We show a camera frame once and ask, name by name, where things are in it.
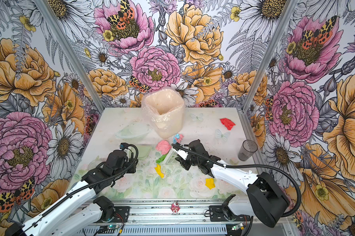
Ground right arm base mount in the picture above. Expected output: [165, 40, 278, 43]
[209, 205, 251, 222]

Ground grey transparent plastic cup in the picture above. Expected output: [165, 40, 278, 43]
[238, 140, 258, 161]

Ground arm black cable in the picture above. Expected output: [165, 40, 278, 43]
[18, 143, 139, 234]
[171, 143, 302, 218]

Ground large pink paper scrap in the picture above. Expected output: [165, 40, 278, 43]
[155, 140, 172, 155]

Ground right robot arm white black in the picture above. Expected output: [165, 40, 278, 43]
[172, 140, 294, 228]

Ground aluminium front rail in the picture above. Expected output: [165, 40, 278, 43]
[40, 199, 299, 236]

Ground green plastic dustpan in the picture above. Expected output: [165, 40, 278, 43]
[136, 145, 152, 160]

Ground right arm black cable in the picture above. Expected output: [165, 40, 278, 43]
[171, 143, 302, 218]

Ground green paper scrap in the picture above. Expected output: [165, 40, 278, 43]
[156, 154, 167, 164]

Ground yellow paper scrap centre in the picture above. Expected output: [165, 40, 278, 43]
[155, 164, 164, 179]

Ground blue paper scrap near bin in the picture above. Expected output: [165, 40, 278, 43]
[173, 133, 180, 144]

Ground small pink figurine on rail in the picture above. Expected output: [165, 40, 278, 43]
[171, 202, 180, 214]

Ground red paper scrap back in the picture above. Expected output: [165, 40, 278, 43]
[220, 118, 235, 130]

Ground yellow paper scrap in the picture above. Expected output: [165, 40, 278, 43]
[205, 178, 216, 190]
[155, 164, 164, 179]

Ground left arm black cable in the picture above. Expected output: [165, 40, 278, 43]
[18, 143, 139, 234]

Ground cream bin with plastic bag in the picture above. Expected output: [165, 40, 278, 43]
[142, 87, 186, 139]

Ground yellow paper scrap front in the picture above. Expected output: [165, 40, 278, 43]
[205, 178, 216, 190]

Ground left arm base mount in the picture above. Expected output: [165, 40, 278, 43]
[100, 206, 130, 223]

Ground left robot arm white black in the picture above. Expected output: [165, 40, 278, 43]
[5, 147, 139, 236]

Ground green hand brush white bristles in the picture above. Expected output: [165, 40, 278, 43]
[172, 143, 189, 161]

